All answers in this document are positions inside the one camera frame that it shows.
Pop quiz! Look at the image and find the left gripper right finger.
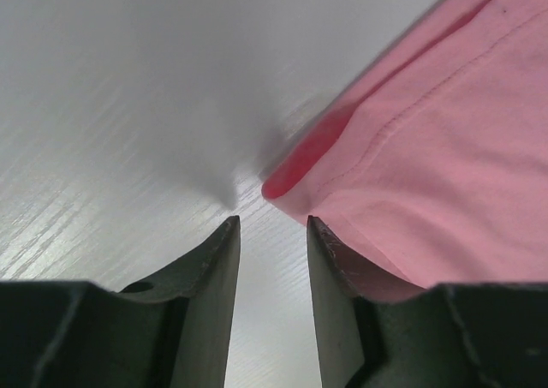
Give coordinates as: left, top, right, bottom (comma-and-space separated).
307, 217, 547, 387

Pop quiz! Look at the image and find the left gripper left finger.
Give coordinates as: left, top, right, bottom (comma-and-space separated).
1, 216, 241, 387

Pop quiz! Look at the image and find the pink t shirt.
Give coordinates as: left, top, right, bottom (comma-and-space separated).
262, 0, 547, 301

